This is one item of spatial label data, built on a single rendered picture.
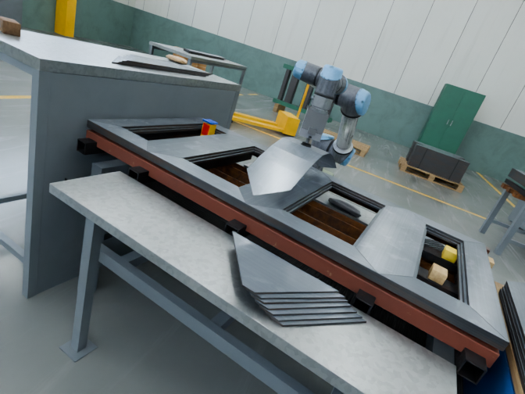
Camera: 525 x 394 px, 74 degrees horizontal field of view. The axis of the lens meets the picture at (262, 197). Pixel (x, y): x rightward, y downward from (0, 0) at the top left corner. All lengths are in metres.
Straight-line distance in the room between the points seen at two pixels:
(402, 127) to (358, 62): 2.33
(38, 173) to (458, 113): 10.23
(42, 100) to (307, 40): 10.62
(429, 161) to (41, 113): 6.79
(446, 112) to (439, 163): 3.52
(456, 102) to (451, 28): 2.03
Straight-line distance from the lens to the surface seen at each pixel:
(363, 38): 11.50
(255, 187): 1.16
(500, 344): 1.09
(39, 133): 1.54
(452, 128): 10.89
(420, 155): 7.44
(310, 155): 1.31
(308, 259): 1.08
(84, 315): 1.57
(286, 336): 0.83
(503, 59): 11.71
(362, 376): 0.85
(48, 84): 1.50
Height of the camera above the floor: 1.29
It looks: 22 degrees down
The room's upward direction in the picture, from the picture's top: 18 degrees clockwise
